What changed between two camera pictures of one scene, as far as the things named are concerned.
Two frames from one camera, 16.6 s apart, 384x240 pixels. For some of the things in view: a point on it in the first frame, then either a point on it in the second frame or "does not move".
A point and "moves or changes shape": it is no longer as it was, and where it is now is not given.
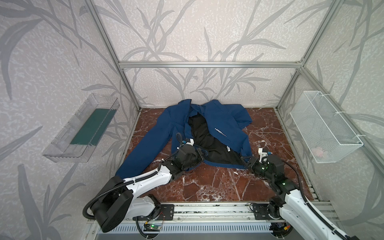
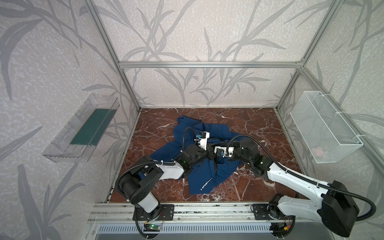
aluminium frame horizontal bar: [212, 65] does not move
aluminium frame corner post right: [334, 7] does not move
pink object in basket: [317, 151] does not move
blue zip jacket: [217, 128] moves or changes shape
